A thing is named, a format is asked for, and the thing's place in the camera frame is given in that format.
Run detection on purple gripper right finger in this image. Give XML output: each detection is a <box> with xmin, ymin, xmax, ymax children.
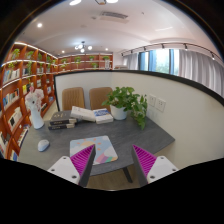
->
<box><xmin>130</xmin><ymin>144</ymin><xmax>180</xmax><ymax>188</ymax></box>

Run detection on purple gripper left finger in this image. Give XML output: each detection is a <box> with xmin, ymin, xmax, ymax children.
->
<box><xmin>47</xmin><ymin>143</ymin><xmax>97</xmax><ymax>188</ymax></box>

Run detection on colourful mouse pad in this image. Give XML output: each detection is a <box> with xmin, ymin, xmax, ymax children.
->
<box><xmin>70</xmin><ymin>136</ymin><xmax>118</xmax><ymax>165</ymax></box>

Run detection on white computer mouse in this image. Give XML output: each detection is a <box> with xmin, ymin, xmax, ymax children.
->
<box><xmin>38</xmin><ymin>139</ymin><xmax>50</xmax><ymax>152</ymax></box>

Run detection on black table leg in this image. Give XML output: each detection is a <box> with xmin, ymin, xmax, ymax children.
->
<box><xmin>123</xmin><ymin>167</ymin><xmax>133</xmax><ymax>183</ymax></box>

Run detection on dark book stack bottom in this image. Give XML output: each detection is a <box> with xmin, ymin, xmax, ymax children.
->
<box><xmin>48</xmin><ymin>124</ymin><xmax>75</xmax><ymax>130</ymax></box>

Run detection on dark book stack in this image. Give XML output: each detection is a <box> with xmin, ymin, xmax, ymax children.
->
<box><xmin>48</xmin><ymin>124</ymin><xmax>75</xmax><ymax>130</ymax></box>
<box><xmin>50</xmin><ymin>110</ymin><xmax>77</xmax><ymax>125</ymax></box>

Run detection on white open book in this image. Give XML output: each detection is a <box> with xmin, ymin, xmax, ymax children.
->
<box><xmin>71</xmin><ymin>106</ymin><xmax>96</xmax><ymax>122</ymax></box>

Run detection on dark book stack top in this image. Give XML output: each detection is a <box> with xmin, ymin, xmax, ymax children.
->
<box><xmin>50</xmin><ymin>110</ymin><xmax>77</xmax><ymax>125</ymax></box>

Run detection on white blue book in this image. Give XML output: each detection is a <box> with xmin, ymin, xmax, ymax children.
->
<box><xmin>93</xmin><ymin>108</ymin><xmax>113</xmax><ymax>124</ymax></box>

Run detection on green potted plant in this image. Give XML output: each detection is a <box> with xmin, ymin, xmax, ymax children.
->
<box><xmin>102</xmin><ymin>87</ymin><xmax>148</xmax><ymax>129</ymax></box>

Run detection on left brown chair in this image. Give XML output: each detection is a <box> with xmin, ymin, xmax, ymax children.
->
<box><xmin>62</xmin><ymin>87</ymin><xmax>85</xmax><ymax>110</ymax></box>

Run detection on brown chair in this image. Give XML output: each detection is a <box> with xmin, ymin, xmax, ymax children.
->
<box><xmin>62</xmin><ymin>87</ymin><xmax>85</xmax><ymax>110</ymax></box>
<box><xmin>89</xmin><ymin>87</ymin><xmax>112</xmax><ymax>111</ymax></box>

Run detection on right brown chair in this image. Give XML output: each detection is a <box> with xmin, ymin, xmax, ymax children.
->
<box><xmin>89</xmin><ymin>87</ymin><xmax>112</xmax><ymax>111</ymax></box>

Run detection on white vase with flowers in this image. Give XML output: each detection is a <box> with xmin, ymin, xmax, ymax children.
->
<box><xmin>25</xmin><ymin>86</ymin><xmax>44</xmax><ymax>129</ymax></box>

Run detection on grey window curtains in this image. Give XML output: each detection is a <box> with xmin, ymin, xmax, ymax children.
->
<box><xmin>124</xmin><ymin>49</ymin><xmax>224</xmax><ymax>98</ymax></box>

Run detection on orange wooden bookshelf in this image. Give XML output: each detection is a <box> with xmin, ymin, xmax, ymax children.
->
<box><xmin>0</xmin><ymin>42</ymin><xmax>113</xmax><ymax>160</ymax></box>

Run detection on ceiling chandelier lamp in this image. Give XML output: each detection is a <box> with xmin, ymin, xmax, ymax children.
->
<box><xmin>75</xmin><ymin>41</ymin><xmax>92</xmax><ymax>53</ymax></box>

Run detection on white wall socket right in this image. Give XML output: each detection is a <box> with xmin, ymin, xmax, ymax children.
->
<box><xmin>156</xmin><ymin>98</ymin><xmax>166</xmax><ymax>112</ymax></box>

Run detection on white wall socket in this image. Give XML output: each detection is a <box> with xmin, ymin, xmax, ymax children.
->
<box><xmin>156</xmin><ymin>98</ymin><xmax>166</xmax><ymax>112</ymax></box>
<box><xmin>149</xmin><ymin>94</ymin><xmax>156</xmax><ymax>107</ymax></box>

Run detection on white wall socket left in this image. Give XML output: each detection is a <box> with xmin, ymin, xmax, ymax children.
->
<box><xmin>149</xmin><ymin>94</ymin><xmax>156</xmax><ymax>107</ymax></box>

